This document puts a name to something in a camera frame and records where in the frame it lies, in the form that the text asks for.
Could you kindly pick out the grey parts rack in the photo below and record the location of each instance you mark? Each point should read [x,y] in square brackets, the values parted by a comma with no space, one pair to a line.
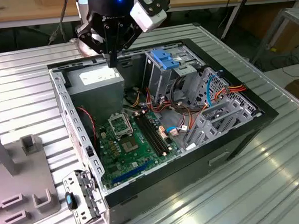
[22,172]

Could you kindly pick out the metal card retention bracket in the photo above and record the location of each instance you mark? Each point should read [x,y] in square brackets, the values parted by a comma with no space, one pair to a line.
[72,181]

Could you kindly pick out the green motherboard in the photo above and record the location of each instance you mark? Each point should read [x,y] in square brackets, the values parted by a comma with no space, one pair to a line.
[141,140]

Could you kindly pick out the blue plastic drive bracket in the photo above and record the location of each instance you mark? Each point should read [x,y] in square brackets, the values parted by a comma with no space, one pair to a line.
[165,61]

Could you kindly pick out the grey perforated disk bay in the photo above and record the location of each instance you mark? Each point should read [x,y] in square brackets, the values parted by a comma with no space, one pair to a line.
[203,119]

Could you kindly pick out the black RAM slot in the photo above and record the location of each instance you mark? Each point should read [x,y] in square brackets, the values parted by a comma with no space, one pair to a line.
[148,136]
[151,136]
[155,136]
[159,135]

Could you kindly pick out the blue black latch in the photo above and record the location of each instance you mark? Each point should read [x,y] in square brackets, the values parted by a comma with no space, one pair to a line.
[69,201]

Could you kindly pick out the CPU socket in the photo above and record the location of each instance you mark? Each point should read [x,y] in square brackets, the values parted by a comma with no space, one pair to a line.
[129,145]

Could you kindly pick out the long wooden desk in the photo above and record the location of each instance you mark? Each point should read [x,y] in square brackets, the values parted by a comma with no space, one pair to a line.
[29,10]

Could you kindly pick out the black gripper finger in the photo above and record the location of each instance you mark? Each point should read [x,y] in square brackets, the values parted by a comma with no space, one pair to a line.
[128,35]
[93,36]

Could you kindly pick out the grey metal drive cage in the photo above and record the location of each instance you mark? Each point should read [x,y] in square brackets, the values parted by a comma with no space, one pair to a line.
[160,80]

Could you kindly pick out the black open PC case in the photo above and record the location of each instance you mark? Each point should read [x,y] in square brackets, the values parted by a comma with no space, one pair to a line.
[185,181]

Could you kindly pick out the aluminium frame table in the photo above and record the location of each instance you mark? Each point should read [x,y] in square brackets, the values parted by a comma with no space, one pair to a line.
[298,14]

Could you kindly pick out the blue expansion slot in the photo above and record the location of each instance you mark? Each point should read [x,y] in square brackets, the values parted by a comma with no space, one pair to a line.
[131,172]

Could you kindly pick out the black plastic clip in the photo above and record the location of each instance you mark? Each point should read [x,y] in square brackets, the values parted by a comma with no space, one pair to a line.
[90,151]

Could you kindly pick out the grey power supply unit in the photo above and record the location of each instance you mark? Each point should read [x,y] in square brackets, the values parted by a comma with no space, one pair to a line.
[97,100]

